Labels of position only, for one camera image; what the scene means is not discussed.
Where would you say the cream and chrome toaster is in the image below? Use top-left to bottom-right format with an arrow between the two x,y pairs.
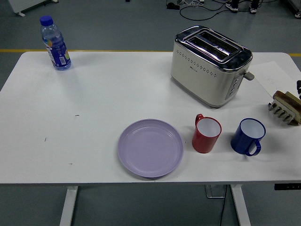
170,25 -> 255,109

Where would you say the white equipment base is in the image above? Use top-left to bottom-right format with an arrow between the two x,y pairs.
285,0 -> 301,18

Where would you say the metal toast rack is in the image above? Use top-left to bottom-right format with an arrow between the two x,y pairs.
268,98 -> 301,127

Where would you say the clear plastic under-table bracket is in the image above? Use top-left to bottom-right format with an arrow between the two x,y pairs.
204,185 -> 226,199

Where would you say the person's foot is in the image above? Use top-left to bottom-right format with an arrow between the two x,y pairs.
225,0 -> 238,13
248,0 -> 261,14

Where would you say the blue-capped plastic water bottle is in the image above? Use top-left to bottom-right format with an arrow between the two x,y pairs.
39,15 -> 72,71

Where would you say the thin black hanging cable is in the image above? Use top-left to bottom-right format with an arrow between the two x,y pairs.
219,186 -> 228,226

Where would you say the white panel stand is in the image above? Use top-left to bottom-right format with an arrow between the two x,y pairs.
7,0 -> 58,17

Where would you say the brown bread slice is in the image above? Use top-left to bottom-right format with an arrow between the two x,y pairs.
272,90 -> 301,112

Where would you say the white wire frame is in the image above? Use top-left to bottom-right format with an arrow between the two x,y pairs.
177,0 -> 206,7

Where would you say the black table control panel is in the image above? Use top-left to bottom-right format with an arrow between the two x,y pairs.
274,183 -> 301,191

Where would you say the black floor cable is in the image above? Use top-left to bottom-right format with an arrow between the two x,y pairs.
180,3 -> 228,20

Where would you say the lilac round plate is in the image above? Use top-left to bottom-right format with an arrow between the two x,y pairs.
117,119 -> 184,178

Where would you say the red mug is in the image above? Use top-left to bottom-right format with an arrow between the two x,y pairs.
191,113 -> 222,154

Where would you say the white table leg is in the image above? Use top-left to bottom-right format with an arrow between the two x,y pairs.
230,185 -> 252,226
58,186 -> 79,226

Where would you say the blue mug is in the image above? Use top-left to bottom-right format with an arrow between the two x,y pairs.
230,118 -> 266,157

